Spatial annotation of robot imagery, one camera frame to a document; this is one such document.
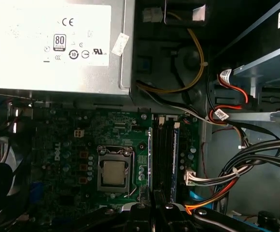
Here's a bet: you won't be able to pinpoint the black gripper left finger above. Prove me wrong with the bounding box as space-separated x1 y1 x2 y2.
66 185 154 232

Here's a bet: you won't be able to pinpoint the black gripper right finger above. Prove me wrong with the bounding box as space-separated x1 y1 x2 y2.
154 189 264 232

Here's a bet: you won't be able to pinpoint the black RAM slot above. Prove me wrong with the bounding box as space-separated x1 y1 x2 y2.
163 116 173 201
154 116 165 194

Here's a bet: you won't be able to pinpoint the blue expansion slot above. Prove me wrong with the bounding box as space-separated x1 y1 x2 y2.
29 182 47 208

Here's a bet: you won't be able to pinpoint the metal socket cover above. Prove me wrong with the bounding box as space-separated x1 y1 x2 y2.
98 146 135 193

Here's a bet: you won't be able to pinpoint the silver CPU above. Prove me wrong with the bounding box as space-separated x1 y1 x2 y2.
102 160 126 186

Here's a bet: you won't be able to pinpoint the CPU socket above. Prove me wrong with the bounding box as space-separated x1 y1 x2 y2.
96 144 137 194

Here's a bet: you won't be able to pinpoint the black PC case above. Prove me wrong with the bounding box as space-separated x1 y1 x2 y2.
0 0 280 232

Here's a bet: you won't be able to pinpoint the green motherboard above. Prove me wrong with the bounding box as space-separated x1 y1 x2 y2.
9 106 201 218

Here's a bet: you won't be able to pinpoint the black case fan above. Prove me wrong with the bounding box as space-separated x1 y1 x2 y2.
0 136 31 218

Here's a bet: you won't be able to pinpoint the grey power supply unit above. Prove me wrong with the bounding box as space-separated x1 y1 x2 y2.
0 0 136 97

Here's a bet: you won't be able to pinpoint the white four-pin plug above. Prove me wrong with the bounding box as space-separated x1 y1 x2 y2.
141 7 164 24

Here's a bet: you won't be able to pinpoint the wire locking lever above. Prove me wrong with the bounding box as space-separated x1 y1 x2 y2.
124 148 138 197

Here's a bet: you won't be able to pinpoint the orange wire bundle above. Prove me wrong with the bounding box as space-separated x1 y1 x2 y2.
184 178 239 216

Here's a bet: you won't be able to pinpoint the white wire connector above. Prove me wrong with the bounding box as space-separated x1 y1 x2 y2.
183 168 198 186

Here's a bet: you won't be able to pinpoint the black cable bundle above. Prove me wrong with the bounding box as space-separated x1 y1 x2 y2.
217 137 280 185

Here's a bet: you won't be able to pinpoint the red and black wires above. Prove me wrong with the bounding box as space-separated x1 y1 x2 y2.
207 68 251 127

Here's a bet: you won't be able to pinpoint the yellow wire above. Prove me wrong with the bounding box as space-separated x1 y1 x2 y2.
136 11 206 95

